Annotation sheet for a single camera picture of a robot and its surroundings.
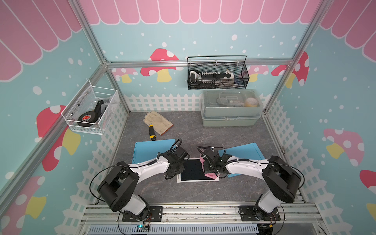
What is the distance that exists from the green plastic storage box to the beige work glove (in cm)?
28

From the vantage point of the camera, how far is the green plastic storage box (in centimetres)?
101

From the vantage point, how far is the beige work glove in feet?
3.65
